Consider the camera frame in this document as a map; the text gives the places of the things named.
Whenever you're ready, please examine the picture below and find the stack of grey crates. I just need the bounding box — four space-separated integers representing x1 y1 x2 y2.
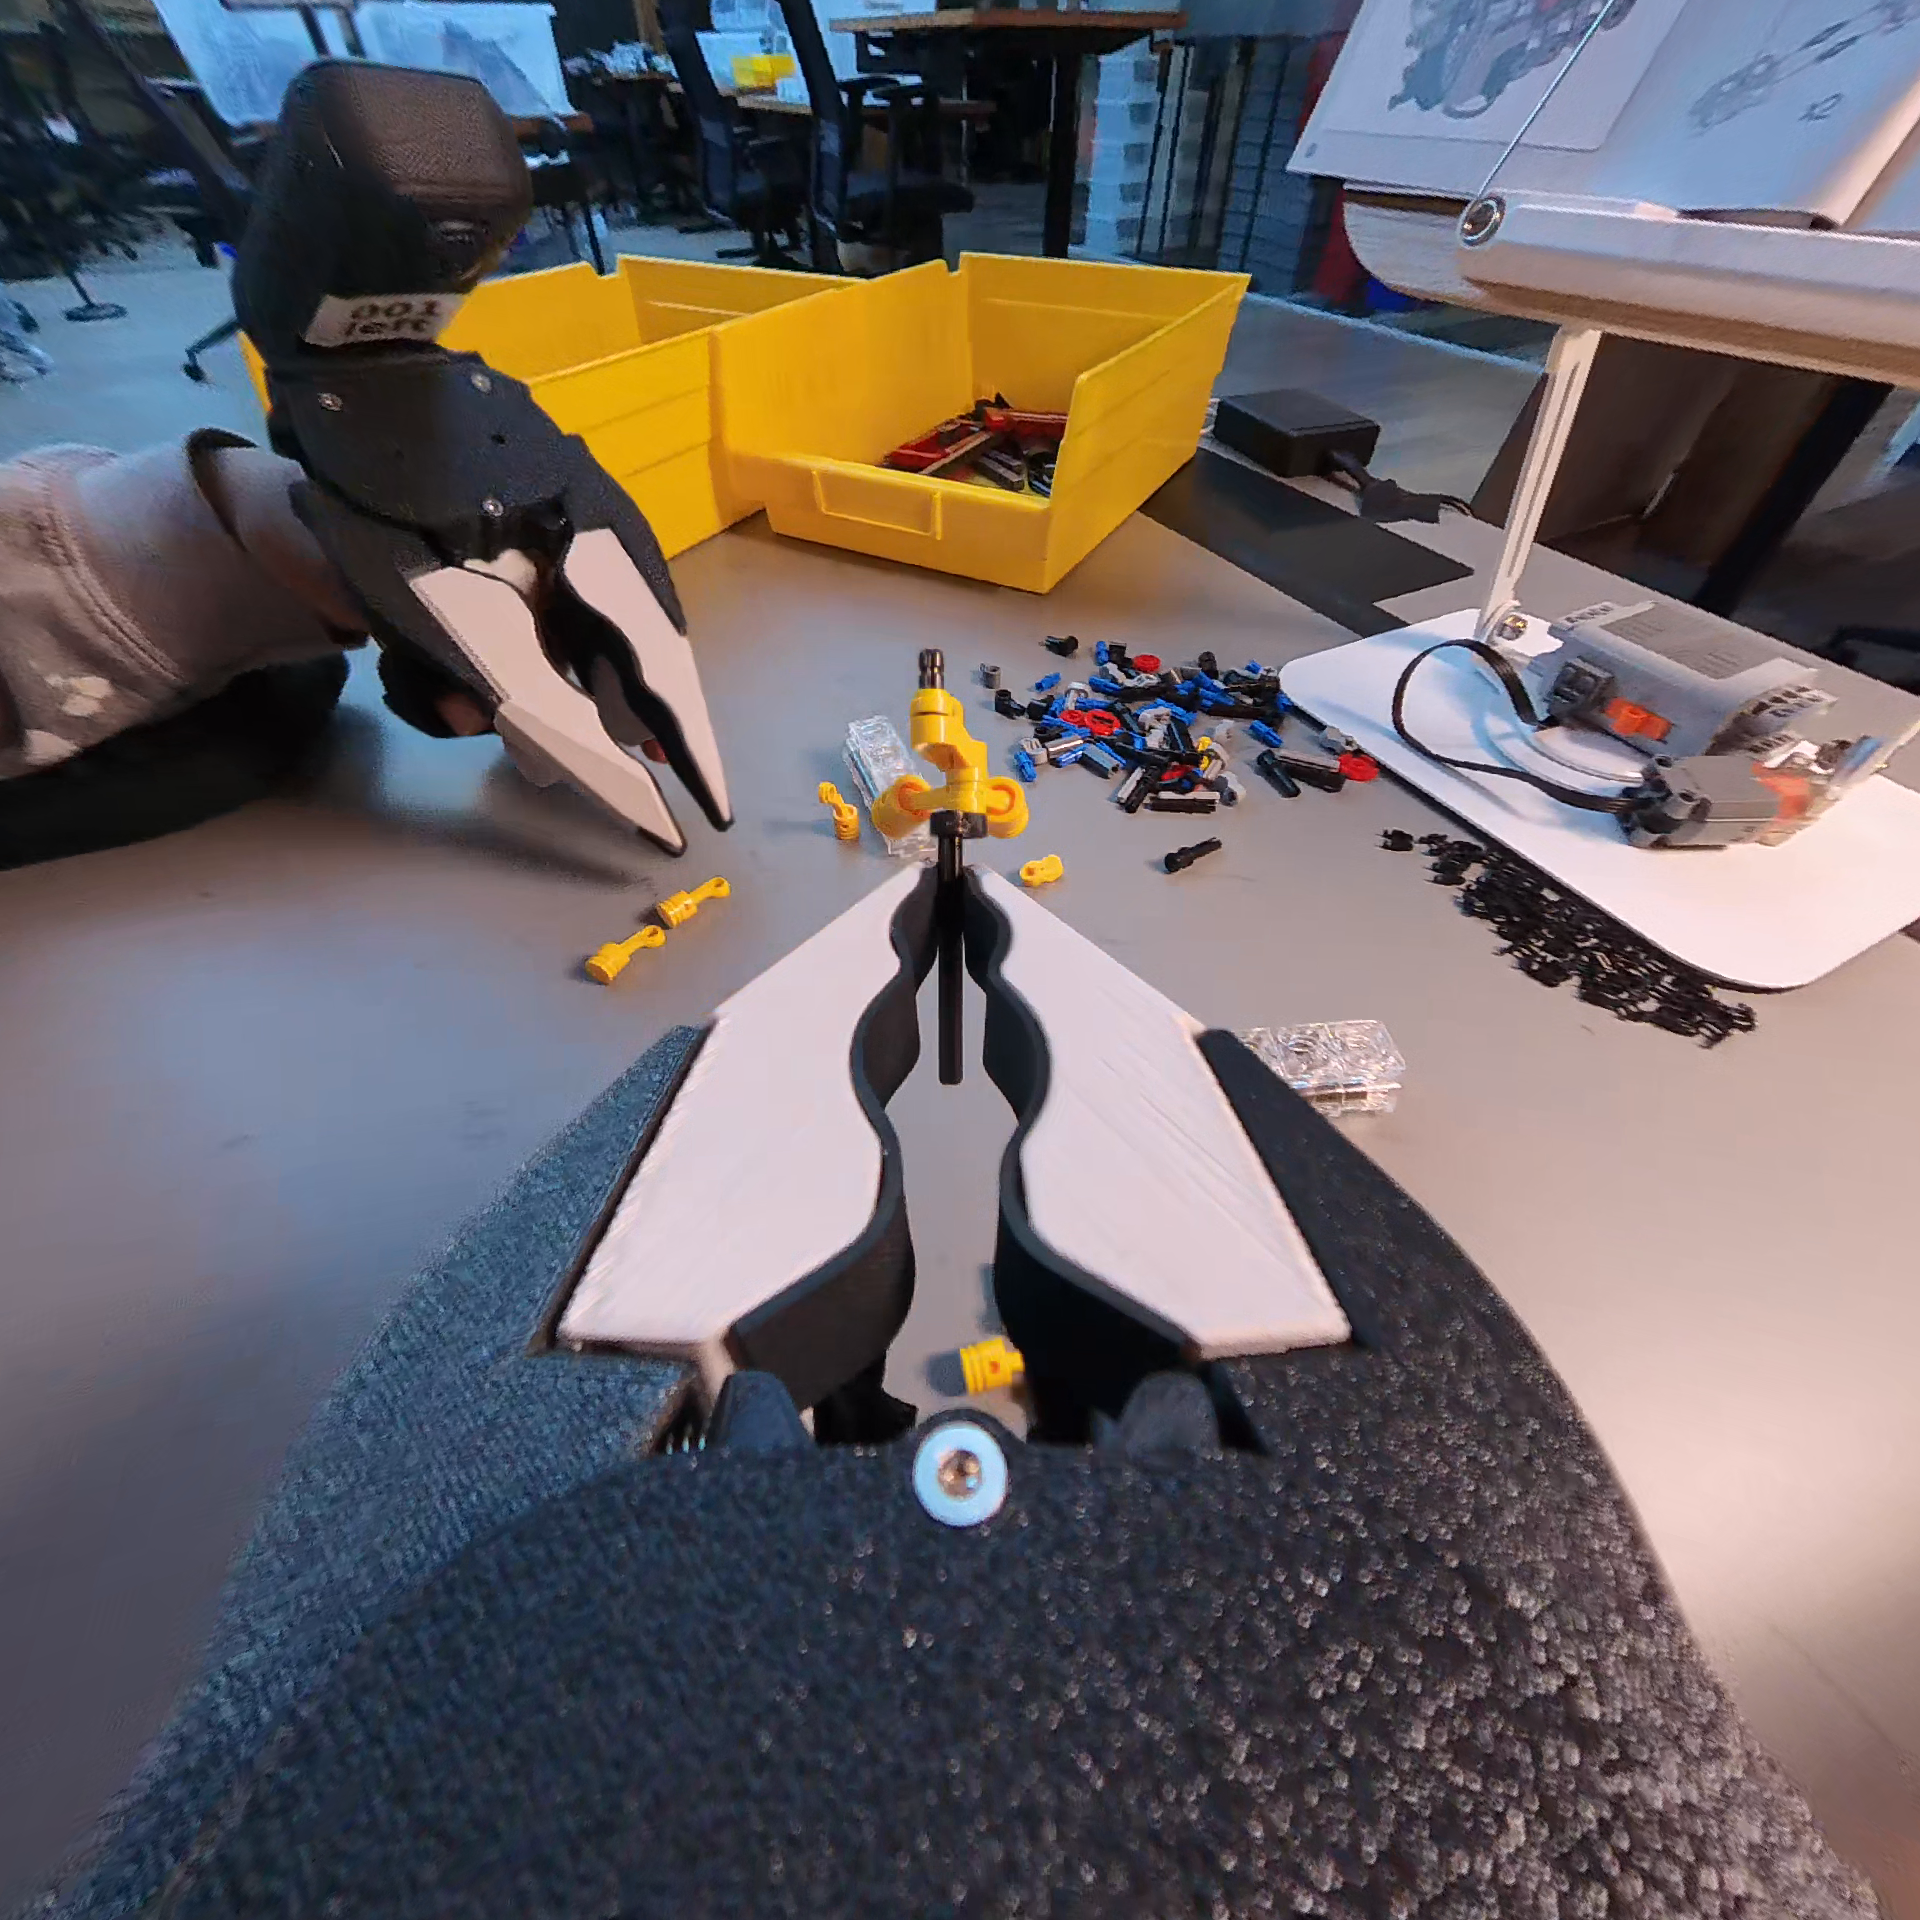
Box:
1088 36 1352 294

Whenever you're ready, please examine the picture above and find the clear cylinder block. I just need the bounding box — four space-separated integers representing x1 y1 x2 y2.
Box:
838 718 946 859
1237 1017 1410 1121

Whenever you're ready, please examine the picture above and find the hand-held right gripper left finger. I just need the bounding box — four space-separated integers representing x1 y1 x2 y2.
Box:
551 859 941 1421

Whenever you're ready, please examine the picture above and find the black power adapter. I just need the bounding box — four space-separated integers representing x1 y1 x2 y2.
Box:
1209 383 1383 484

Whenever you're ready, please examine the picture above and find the black office chair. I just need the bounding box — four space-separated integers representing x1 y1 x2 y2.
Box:
772 0 979 273

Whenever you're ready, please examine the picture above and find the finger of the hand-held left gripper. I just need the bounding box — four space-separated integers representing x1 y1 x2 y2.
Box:
557 524 737 836
405 551 690 866

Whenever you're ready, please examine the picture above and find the grey toy motor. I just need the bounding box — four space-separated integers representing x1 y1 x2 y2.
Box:
1622 731 1890 857

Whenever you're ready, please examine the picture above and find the pile of black pins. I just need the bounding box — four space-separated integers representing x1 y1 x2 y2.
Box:
1376 825 1759 1052

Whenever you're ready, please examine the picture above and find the pile of mixed small bricks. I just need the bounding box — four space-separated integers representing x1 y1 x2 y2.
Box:
979 633 1389 825

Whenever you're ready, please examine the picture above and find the pile of red black beams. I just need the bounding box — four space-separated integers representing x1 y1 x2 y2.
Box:
878 392 1074 499

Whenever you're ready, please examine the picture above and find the person's left forearm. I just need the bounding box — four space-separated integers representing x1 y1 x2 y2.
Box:
0 429 374 784

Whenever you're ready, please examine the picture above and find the yellow plastic bin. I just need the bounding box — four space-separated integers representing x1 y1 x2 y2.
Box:
709 252 1253 598
238 252 861 558

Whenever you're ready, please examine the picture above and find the white book stand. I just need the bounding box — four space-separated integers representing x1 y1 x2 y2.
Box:
1284 0 1920 999

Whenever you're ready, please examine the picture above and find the black motor cable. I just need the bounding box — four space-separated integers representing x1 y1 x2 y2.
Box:
1390 640 1651 825

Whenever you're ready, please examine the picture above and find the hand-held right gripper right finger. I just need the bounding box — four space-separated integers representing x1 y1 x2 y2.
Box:
958 866 1357 1444

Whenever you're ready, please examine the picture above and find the wooden table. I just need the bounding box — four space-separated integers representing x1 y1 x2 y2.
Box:
827 4 1190 258

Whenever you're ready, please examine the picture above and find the instruction booklet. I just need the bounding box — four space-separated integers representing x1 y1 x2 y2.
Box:
1288 0 1920 235

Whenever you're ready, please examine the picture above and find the black power cable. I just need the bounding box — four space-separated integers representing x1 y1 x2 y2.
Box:
1317 450 1484 530

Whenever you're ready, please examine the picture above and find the grey desk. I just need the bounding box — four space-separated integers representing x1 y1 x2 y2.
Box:
0 285 1920 1908

